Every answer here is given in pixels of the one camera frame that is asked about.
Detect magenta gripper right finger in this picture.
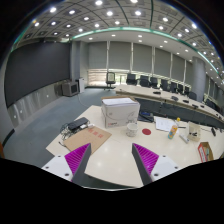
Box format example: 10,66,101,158
131,142,183,186

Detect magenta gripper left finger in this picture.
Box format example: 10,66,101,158
41,142,92,186

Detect red round coaster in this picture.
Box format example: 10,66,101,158
142,128,151,135

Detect brown cardboard sheet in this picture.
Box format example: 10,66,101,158
64,127,111,153

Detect white ceramic mug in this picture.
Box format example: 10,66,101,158
126,123,138,137

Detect white paper sheets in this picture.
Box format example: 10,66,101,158
155,117,178,132

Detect orange drink bottle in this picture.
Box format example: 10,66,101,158
168,121,179,139

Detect white marker pen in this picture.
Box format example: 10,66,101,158
179,134,189,144

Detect white cardboard box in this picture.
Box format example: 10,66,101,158
101,97,140,128

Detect white paper bag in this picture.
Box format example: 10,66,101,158
187,122,201,142

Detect long curved conference desk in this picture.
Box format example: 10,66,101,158
115,85,224,129

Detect red open box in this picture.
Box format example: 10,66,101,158
198,142,214,163

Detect grey speaker cabinet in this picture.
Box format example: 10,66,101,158
62,82,79,97

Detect black office chair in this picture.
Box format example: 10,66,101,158
106,72,116,89

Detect large dark projection screen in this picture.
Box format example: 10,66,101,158
4,42,70,107

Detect black device with cables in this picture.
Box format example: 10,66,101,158
68,117,89,131

